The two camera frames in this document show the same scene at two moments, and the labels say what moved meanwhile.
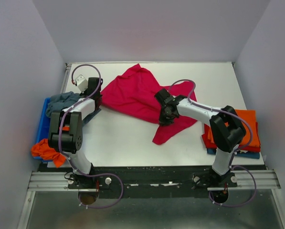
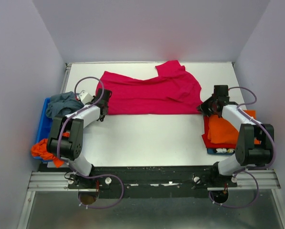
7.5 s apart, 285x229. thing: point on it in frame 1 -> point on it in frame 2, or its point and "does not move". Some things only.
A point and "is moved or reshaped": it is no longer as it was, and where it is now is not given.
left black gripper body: [99, 96] -> [93, 100]
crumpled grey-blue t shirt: [60, 102] does not move
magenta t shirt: [132, 95] is moved or reshaped
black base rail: [150, 182] does not move
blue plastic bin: [43, 130] does not move
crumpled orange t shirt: [42, 150] does not move
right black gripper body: [165, 118] -> [207, 106]
